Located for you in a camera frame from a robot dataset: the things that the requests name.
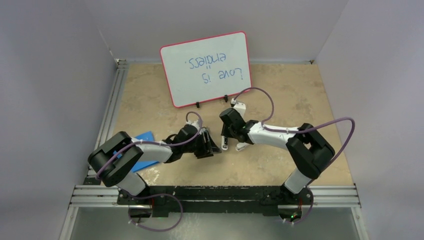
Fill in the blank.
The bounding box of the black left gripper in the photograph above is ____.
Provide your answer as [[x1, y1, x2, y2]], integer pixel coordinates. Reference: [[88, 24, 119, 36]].
[[182, 130, 220, 158]]

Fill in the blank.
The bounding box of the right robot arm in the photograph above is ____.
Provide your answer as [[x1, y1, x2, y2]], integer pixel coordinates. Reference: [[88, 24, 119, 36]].
[[219, 107, 335, 204]]

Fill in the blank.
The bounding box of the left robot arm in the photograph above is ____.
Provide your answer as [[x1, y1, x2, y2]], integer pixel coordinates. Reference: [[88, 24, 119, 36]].
[[87, 123, 222, 205]]

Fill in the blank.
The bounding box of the blue plastic sheet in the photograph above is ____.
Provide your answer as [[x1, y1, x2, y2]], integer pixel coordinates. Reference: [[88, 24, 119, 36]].
[[112, 131, 161, 174]]

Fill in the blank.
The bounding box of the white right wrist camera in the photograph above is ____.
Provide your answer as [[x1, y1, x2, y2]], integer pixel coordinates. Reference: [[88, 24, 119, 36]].
[[230, 98, 247, 117]]

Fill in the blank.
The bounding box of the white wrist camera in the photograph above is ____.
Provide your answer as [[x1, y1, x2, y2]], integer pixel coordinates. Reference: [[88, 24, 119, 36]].
[[230, 98, 247, 117], [186, 119, 203, 131]]

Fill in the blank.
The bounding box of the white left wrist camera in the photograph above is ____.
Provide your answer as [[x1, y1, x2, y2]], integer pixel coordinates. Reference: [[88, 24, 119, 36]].
[[186, 119, 203, 131]]

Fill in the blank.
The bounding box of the white board with pink frame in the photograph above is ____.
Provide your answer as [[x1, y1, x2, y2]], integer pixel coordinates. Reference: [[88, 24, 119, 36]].
[[159, 31, 252, 108]]

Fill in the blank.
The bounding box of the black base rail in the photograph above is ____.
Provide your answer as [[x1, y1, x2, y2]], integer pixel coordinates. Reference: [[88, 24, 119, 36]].
[[117, 185, 314, 219]]

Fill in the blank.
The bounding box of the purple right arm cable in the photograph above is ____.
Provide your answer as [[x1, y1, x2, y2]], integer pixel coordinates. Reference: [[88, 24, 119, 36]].
[[230, 87, 356, 226]]

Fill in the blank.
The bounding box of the aluminium frame rail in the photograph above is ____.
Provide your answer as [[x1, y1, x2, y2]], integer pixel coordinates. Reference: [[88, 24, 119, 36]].
[[59, 59, 370, 240]]

